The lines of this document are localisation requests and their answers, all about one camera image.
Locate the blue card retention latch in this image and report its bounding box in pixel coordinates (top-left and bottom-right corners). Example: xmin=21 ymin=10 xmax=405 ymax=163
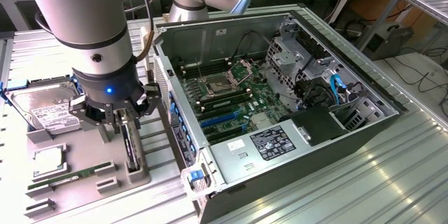
xmin=166 ymin=90 xmax=197 ymax=162

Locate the green motherboard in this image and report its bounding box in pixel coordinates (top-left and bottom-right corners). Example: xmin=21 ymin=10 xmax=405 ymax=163
xmin=174 ymin=58 xmax=298 ymax=143

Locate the blue expansion slot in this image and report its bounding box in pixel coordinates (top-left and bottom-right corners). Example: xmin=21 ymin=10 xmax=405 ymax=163
xmin=200 ymin=110 xmax=241 ymax=128

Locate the silver hard disk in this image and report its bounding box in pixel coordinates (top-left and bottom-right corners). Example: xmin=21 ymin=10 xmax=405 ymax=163
xmin=8 ymin=82 xmax=82 ymax=133

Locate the CPU socket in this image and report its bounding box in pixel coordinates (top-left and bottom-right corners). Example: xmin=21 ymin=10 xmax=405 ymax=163
xmin=204 ymin=76 xmax=233 ymax=97

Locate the silver CPU chip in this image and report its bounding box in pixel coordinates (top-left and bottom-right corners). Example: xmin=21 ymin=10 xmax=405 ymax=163
xmin=32 ymin=151 xmax=68 ymax=179

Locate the grey parts rack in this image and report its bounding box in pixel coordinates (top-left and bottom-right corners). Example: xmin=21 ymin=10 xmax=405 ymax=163
xmin=22 ymin=113 xmax=153 ymax=218

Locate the grey equipment box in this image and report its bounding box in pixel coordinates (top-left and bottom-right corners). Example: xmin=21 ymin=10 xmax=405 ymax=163
xmin=358 ymin=23 xmax=414 ymax=61

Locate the blue case release latch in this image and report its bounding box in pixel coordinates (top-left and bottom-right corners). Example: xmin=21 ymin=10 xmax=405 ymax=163
xmin=188 ymin=169 xmax=204 ymax=183

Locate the blue data wire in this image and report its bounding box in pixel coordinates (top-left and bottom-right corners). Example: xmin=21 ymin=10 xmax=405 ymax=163
xmin=329 ymin=73 xmax=348 ymax=107

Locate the black open PC case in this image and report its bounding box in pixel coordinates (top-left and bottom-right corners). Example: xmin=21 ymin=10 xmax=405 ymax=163
xmin=152 ymin=3 xmax=409 ymax=224

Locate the black wire bundle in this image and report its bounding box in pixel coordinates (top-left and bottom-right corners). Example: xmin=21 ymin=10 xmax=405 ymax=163
xmin=296 ymin=81 xmax=333 ymax=110

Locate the silver chipset heat sink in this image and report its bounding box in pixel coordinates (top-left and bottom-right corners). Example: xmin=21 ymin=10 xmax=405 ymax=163
xmin=249 ymin=113 xmax=277 ymax=128

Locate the low metal disk bay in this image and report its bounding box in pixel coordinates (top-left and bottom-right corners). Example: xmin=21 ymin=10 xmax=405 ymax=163
xmin=329 ymin=97 xmax=386 ymax=133

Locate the green loose RAM stick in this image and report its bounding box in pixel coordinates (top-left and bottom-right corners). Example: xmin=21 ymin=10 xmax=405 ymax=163
xmin=26 ymin=163 xmax=110 ymax=190

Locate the metal slat frame table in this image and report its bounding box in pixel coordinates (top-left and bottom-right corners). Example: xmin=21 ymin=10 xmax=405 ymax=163
xmin=382 ymin=0 xmax=448 ymax=60

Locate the metal socket cover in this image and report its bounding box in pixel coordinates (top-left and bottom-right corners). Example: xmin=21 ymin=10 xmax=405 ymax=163
xmin=226 ymin=59 xmax=253 ymax=86

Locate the tall metal disk bay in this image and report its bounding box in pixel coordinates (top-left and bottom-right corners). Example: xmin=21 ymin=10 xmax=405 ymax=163
xmin=264 ymin=36 xmax=316 ymax=110

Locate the black looped wire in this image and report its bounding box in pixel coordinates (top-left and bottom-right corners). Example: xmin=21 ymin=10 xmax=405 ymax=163
xmin=232 ymin=31 xmax=273 ymax=60

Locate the black power supply label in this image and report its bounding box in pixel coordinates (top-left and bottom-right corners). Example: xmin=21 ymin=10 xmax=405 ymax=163
xmin=248 ymin=125 xmax=298 ymax=162

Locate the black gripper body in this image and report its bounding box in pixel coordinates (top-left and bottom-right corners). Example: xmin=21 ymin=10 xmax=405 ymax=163
xmin=72 ymin=56 xmax=146 ymax=107

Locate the green installed RAM stick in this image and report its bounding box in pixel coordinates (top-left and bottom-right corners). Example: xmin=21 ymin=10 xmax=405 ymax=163
xmin=201 ymin=98 xmax=253 ymax=111

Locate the long black expansion slot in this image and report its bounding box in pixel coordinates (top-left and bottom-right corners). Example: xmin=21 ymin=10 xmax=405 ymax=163
xmin=204 ymin=125 xmax=244 ymax=137
xmin=208 ymin=131 xmax=248 ymax=143

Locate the grey power supply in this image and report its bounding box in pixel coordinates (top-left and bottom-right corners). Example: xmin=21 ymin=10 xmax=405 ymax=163
xmin=209 ymin=119 xmax=346 ymax=186

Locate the black floor cable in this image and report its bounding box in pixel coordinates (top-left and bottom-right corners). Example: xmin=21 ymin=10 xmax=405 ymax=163
xmin=398 ymin=47 xmax=448 ymax=97

